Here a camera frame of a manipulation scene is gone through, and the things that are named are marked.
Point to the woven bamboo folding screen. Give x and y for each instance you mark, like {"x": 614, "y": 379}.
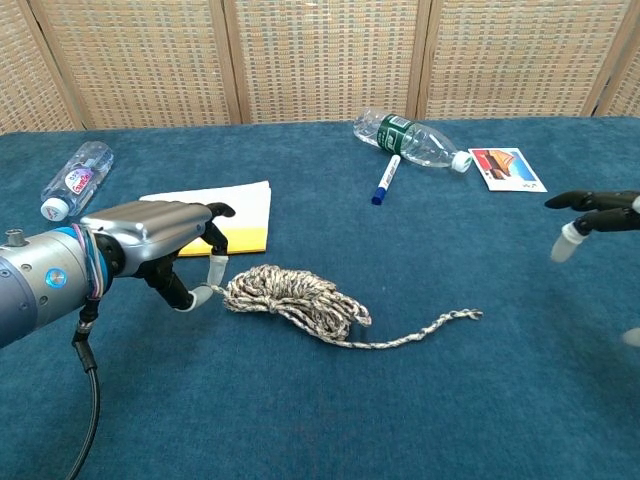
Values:
{"x": 320, "y": 60}

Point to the picture postcard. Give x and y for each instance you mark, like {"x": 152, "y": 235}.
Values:
{"x": 505, "y": 170}

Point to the white yellow notepad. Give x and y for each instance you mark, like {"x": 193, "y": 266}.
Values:
{"x": 245, "y": 210}

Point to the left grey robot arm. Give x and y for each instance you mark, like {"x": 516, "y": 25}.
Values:
{"x": 30, "y": 285}

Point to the large green-label water bottle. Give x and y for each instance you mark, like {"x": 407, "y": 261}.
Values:
{"x": 400, "y": 137}

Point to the small pink-label water bottle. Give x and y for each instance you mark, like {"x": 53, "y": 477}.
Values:
{"x": 80, "y": 175}

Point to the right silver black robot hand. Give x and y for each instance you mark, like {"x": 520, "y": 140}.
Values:
{"x": 605, "y": 220}

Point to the white marker blue cap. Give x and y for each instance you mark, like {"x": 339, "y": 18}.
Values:
{"x": 387, "y": 177}

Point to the blue felt table cover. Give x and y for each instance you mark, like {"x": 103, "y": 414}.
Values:
{"x": 320, "y": 400}

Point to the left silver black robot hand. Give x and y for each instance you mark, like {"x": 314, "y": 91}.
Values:
{"x": 145, "y": 227}

